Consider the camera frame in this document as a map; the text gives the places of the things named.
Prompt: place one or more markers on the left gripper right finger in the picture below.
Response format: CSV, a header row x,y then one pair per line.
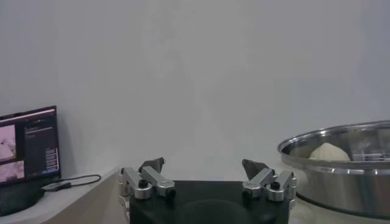
x,y
259,179

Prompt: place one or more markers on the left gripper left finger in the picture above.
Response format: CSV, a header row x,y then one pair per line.
x,y
155,178

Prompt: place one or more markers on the white steamed baozi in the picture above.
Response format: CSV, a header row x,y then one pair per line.
x,y
329,153

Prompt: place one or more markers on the stainless steel steamer basket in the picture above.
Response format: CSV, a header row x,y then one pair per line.
x,y
335,188

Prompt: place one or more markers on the small black usb hub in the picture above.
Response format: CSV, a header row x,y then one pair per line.
x,y
56,186

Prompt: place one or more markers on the black laptop with dark screen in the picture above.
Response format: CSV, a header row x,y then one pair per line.
x,y
36,143

